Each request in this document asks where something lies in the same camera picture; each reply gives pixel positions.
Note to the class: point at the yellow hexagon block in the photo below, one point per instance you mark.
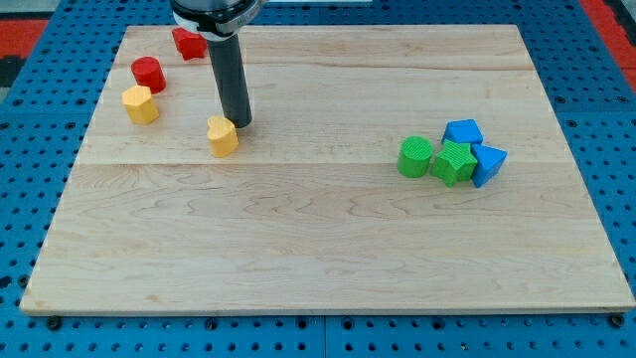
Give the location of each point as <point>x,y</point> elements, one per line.
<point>139,105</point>

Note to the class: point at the green cylinder block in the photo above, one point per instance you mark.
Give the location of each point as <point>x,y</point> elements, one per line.
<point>414,156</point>

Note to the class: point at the green star block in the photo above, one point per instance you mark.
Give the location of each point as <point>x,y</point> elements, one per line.
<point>454,163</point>

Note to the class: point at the blue triangle block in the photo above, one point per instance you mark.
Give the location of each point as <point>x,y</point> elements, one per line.
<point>490,159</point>

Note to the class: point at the yellow heart block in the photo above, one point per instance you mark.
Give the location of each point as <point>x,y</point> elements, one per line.
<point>222,136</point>

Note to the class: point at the blue cube block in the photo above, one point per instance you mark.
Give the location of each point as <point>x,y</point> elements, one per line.
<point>463,131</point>

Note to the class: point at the red cylinder block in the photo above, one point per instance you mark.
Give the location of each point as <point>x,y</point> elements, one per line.
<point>147,72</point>

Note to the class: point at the wooden board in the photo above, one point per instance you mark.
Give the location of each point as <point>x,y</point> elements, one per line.
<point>310,214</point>

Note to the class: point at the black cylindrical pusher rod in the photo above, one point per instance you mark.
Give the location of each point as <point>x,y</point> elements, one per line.
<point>229,75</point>

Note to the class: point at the red star block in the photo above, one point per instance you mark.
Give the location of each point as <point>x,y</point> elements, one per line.
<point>189,45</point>

